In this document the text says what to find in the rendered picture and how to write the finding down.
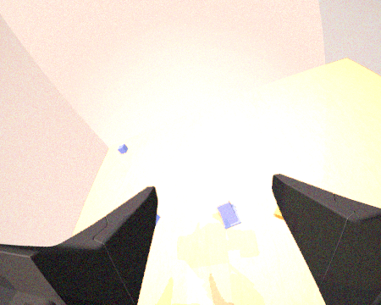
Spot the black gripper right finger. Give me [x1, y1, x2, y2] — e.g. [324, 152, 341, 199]
[272, 174, 381, 305]

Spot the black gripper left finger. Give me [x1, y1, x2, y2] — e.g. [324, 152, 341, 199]
[0, 186, 157, 305]

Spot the yellow bar with orange block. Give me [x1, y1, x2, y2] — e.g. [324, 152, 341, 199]
[275, 208, 284, 220]

